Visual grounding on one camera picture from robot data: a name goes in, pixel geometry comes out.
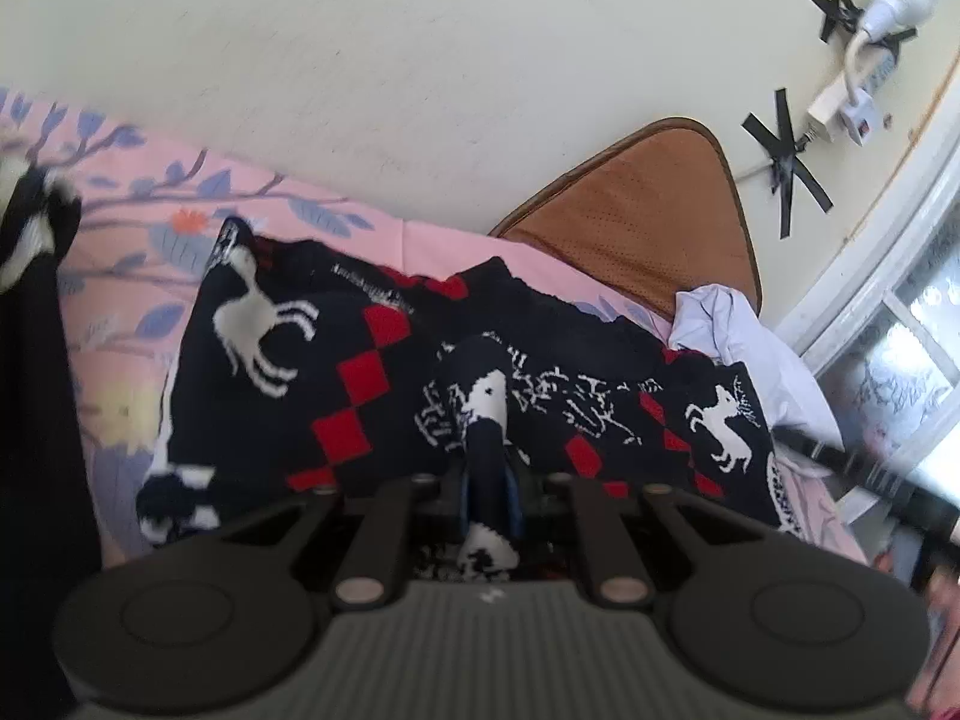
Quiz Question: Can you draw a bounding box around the black red horse-pattern sweater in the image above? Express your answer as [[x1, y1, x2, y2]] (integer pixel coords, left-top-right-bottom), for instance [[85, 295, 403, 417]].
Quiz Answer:
[[135, 218, 793, 580]]

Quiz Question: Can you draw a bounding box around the black clothes pile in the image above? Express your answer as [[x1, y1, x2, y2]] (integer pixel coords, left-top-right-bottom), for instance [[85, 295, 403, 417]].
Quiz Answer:
[[2, 154, 101, 718]]

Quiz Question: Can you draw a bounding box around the white crumpled garment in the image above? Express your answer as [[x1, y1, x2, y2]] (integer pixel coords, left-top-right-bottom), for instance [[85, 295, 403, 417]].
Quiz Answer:
[[669, 284, 843, 449]]

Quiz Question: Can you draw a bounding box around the white framed glass door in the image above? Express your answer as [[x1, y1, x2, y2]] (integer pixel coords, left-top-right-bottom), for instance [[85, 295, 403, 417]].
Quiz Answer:
[[779, 75, 958, 502]]

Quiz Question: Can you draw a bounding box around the brown perforated cushion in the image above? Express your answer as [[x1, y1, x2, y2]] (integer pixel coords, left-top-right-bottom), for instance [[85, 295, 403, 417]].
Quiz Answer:
[[490, 117, 763, 319]]

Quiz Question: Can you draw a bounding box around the pink floral bed sheet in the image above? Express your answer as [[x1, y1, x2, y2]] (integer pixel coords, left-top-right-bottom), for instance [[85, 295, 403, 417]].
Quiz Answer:
[[0, 86, 872, 571]]

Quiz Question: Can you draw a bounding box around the black tape cross lower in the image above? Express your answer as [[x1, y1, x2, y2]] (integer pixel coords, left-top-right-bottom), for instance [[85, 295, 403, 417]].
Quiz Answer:
[[742, 88, 833, 239]]

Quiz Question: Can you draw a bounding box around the white plug adapter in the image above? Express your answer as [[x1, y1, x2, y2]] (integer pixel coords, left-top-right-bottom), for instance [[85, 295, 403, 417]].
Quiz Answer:
[[807, 75, 882, 145]]

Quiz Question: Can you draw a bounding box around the white power strip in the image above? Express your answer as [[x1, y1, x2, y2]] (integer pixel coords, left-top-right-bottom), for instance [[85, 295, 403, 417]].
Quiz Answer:
[[851, 39, 900, 101]]

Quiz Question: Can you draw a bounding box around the white wall lamp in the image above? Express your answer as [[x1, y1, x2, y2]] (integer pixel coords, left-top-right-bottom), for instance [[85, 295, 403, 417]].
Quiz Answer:
[[857, 0, 935, 43]]

